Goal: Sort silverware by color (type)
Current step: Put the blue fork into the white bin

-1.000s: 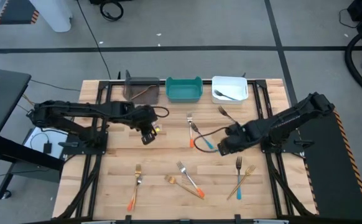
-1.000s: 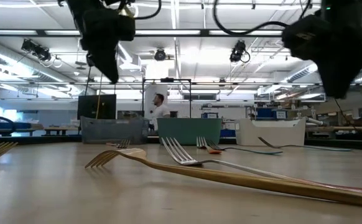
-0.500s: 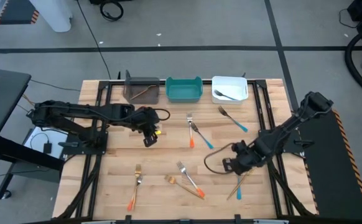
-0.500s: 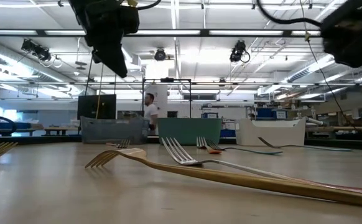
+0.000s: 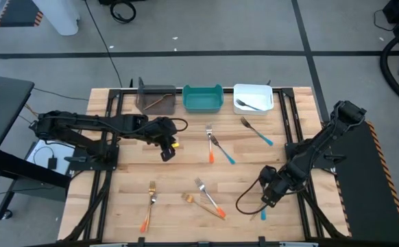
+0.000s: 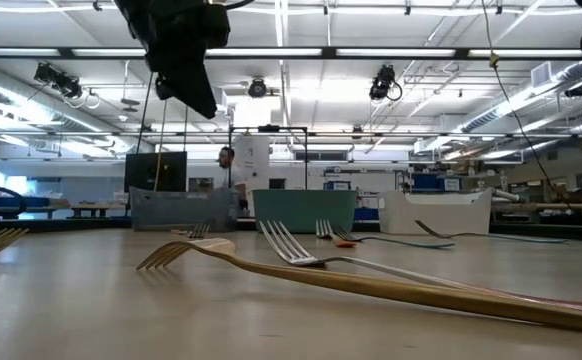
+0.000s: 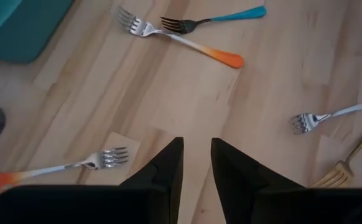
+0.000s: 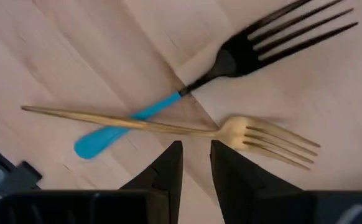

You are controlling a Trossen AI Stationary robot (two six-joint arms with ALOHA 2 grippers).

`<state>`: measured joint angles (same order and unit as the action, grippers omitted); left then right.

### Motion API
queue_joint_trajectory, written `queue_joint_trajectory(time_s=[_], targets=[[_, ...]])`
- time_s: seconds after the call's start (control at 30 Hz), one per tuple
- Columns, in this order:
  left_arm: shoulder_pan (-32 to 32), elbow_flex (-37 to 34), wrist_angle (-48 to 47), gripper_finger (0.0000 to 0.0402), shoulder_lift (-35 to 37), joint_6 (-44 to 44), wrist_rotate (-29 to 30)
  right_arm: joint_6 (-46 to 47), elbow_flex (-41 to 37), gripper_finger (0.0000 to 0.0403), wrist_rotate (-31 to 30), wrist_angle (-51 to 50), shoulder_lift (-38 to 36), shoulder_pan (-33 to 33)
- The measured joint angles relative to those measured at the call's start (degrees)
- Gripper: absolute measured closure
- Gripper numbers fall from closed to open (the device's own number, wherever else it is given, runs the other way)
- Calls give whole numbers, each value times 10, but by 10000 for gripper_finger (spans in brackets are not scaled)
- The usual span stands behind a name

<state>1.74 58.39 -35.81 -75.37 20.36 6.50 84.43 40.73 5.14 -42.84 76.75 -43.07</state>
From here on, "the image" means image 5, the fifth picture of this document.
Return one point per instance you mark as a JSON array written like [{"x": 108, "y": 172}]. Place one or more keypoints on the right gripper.
[{"x": 275, "y": 183}]

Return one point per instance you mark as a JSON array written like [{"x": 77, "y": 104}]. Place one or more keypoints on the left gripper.
[{"x": 161, "y": 132}]

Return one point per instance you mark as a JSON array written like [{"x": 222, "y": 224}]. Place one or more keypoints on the wooden utensil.
[{"x": 158, "y": 101}]

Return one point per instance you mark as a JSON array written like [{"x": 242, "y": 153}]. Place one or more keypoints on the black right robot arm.
[{"x": 323, "y": 144}]

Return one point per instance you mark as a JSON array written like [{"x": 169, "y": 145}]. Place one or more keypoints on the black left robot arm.
[{"x": 83, "y": 121}]

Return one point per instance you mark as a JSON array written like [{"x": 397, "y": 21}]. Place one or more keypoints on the yellow tape tag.
[{"x": 175, "y": 145}]

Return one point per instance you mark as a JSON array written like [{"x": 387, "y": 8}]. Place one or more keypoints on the grey translucent plastic bin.
[{"x": 158, "y": 107}]

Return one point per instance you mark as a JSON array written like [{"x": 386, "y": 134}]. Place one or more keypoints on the teal plastic bin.
[{"x": 203, "y": 101}]

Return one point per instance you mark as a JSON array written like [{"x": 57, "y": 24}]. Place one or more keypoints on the large black hazard-striped mat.
[{"x": 367, "y": 188}]

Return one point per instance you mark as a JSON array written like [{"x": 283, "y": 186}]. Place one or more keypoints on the white plastic bin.
[{"x": 257, "y": 96}]

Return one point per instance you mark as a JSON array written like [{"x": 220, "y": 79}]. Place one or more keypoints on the black power adapter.
[{"x": 52, "y": 163}]

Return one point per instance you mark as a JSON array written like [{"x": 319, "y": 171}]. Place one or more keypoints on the black cabinet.
[{"x": 131, "y": 1}]

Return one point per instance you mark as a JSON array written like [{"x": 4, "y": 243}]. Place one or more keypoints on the black caster wheel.
[{"x": 7, "y": 214}]

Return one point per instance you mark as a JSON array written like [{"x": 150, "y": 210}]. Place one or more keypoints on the black desk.
[{"x": 0, "y": 113}]

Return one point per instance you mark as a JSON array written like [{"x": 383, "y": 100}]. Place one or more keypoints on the small black hazard-striped mat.
[{"x": 18, "y": 13}]

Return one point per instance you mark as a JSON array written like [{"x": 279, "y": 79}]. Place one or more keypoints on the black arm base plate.
[
  {"x": 83, "y": 164},
  {"x": 336, "y": 159}
]

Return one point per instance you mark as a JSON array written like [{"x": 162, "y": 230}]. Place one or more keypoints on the black aluminium table frame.
[{"x": 287, "y": 92}]

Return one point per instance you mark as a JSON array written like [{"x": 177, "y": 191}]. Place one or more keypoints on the white cylindrical post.
[{"x": 59, "y": 17}]

